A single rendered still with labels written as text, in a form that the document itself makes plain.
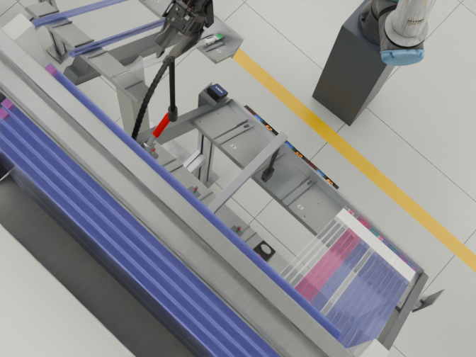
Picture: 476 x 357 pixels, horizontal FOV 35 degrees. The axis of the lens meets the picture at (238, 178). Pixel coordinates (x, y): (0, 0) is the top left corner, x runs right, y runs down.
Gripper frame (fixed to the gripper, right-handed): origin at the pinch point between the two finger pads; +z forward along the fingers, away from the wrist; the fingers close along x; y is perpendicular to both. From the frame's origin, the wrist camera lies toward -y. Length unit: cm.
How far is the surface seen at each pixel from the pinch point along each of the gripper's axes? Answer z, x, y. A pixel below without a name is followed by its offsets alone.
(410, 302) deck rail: 9, 81, -4
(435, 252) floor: 19, 90, -99
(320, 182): 5, 46, -21
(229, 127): 7.1, 20.1, -13.0
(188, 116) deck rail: 8.0, 13.0, -0.8
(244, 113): 4.2, 19.5, -21.5
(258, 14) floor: -4, -17, -116
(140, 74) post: 12.5, -7.8, -16.1
